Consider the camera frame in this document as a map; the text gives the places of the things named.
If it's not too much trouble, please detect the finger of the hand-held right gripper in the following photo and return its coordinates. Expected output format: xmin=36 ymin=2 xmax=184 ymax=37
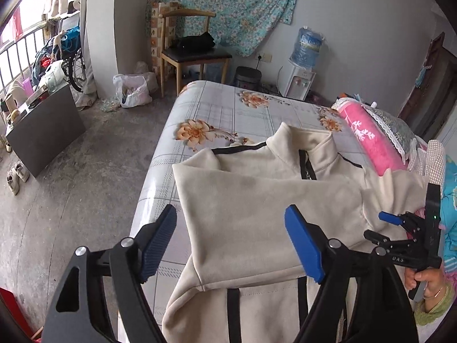
xmin=378 ymin=212 xmax=427 ymax=238
xmin=363 ymin=229 xmax=415 ymax=254

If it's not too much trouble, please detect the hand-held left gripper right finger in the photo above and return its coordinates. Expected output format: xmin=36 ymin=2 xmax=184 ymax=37
xmin=284 ymin=204 xmax=419 ymax=343

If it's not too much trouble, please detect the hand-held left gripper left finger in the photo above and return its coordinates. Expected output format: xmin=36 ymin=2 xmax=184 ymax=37
xmin=42 ymin=204 xmax=178 ymax=343

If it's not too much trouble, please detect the beige zip jacket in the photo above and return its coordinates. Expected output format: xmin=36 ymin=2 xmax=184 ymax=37
xmin=161 ymin=121 xmax=434 ymax=343

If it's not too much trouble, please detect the person's right forearm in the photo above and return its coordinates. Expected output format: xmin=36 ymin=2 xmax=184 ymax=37
xmin=414 ymin=291 xmax=455 ymax=327

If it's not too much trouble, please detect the person's right hand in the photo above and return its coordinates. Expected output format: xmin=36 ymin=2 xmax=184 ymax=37
xmin=404 ymin=266 xmax=451 ymax=302

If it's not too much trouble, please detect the blue cartoon blanket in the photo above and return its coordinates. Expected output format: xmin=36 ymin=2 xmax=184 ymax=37
xmin=439 ymin=164 xmax=457 ymax=258

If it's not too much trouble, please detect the checked cloth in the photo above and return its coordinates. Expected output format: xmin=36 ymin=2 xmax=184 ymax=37
xmin=407 ymin=139 xmax=447 ymax=186

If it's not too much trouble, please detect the pink blanket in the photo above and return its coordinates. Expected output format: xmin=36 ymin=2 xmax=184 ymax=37
xmin=337 ymin=102 xmax=409 ymax=176

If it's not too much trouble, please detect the lace trimmed pillow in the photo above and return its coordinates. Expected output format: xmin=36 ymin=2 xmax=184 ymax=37
xmin=360 ymin=103 xmax=418 ymax=161

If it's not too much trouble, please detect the brown wooden door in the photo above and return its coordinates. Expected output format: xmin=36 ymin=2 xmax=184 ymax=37
xmin=398 ymin=32 xmax=457 ymax=140

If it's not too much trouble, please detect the bed with floral sheet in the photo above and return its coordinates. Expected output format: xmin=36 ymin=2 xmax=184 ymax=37
xmin=118 ymin=79 xmax=422 ymax=343

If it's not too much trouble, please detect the white plastic bag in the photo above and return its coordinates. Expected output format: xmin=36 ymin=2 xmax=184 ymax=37
xmin=113 ymin=73 xmax=153 ymax=108

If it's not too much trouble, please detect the white shoe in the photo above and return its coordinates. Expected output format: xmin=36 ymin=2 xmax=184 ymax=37
xmin=7 ymin=169 xmax=20 ymax=196
xmin=14 ymin=162 xmax=30 ymax=183

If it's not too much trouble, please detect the red box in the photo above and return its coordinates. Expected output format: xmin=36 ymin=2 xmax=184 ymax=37
xmin=0 ymin=288 xmax=47 ymax=333

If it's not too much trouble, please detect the dark grey cabinet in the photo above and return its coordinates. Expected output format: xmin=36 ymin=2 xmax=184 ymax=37
xmin=5 ymin=85 xmax=86 ymax=178

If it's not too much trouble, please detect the white water dispenser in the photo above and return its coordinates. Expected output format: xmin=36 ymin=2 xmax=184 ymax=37
xmin=283 ymin=65 xmax=317 ymax=101

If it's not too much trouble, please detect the black rice cooker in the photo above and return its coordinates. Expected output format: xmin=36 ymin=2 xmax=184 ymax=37
xmin=234 ymin=66 xmax=262 ymax=89

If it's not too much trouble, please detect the blue water bottle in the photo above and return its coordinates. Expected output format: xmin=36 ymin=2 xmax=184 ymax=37
xmin=289 ymin=26 xmax=327 ymax=68

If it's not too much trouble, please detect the wheelchair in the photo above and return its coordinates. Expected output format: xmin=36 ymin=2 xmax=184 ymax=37
xmin=59 ymin=29 xmax=91 ymax=93

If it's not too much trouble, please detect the wooden chair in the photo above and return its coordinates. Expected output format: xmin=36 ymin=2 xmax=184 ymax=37
xmin=159 ymin=9 xmax=232 ymax=97

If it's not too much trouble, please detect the black bag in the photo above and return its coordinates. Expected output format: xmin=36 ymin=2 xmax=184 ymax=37
xmin=177 ymin=32 xmax=217 ymax=52

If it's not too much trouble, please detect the patterned paper bag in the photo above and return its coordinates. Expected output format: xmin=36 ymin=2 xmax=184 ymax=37
xmin=149 ymin=2 xmax=179 ymax=74

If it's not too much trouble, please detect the metal window railing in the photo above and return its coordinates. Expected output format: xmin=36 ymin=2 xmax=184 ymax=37
xmin=0 ymin=25 xmax=47 ymax=101

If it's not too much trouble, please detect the teal floral hanging cloth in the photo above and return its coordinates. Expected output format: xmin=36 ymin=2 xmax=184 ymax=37
xmin=148 ymin=0 xmax=302 ymax=58

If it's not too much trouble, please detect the hanging pink garment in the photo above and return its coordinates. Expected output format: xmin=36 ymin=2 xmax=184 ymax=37
xmin=11 ymin=11 xmax=24 ymax=40

